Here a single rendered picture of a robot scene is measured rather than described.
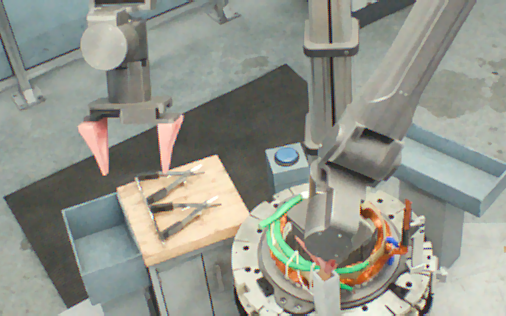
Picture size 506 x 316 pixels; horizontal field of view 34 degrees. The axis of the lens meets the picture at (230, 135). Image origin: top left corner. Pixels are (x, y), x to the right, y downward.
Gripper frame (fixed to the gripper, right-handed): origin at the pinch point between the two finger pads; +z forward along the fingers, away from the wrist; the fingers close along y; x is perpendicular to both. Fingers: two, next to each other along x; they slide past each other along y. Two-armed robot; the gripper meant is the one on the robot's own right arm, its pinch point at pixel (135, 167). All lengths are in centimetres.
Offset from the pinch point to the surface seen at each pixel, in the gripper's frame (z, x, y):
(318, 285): 19.7, 7.4, 23.7
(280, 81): 23, 236, -1
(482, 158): 11, 46, 52
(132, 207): 16.1, 34.8, -10.8
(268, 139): 41, 205, -3
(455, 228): 26, 53, 48
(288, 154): 10, 49, 17
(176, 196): 14.8, 37.2, -3.0
